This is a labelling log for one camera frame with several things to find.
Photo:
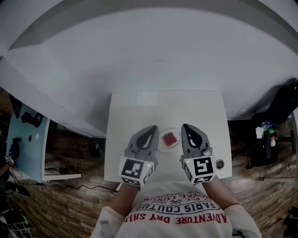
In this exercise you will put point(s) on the white square table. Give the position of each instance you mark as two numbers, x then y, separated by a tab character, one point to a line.
130	114

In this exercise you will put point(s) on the black stand device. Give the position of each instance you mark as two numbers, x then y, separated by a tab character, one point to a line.
31	118

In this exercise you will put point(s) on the black handheld gadget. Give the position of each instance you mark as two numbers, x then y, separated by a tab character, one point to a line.
16	144

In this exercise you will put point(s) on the white plate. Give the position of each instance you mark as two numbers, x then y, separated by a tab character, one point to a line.
168	149

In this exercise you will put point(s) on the person's right forearm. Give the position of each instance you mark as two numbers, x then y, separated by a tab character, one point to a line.
220	195

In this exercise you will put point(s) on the white paper sheet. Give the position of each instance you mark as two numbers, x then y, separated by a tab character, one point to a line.
259	133

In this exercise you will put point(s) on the black high-back office chair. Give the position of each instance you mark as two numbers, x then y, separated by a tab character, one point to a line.
258	151

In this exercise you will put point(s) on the person's left forearm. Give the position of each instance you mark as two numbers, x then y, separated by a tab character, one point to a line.
124	200

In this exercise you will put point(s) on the light blue table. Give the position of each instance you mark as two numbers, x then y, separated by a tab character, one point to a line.
30	158

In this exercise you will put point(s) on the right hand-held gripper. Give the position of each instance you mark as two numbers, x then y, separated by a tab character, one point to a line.
202	167

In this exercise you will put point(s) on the red block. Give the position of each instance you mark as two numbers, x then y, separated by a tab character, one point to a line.
170	139

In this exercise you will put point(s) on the white metal rack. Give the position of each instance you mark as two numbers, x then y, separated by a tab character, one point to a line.
16	229

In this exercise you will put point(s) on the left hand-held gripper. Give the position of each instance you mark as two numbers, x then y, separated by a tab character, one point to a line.
135	170

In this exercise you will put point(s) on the green snack packet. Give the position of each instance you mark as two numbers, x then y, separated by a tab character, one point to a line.
270	131

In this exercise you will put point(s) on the person's white printed shirt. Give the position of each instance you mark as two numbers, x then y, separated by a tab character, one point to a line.
174	216

